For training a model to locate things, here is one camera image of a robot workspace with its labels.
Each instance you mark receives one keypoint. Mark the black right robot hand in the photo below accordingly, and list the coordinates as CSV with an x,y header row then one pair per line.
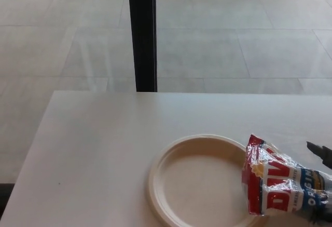
x,y
323,211

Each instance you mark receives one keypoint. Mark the red blue sunflower seed bag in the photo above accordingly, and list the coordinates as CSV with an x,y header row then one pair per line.
x,y
277,183

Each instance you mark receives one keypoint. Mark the white round paper plate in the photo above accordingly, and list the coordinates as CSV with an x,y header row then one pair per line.
x,y
197,183

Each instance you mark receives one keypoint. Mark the black vertical window frame post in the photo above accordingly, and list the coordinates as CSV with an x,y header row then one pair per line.
x,y
144,34

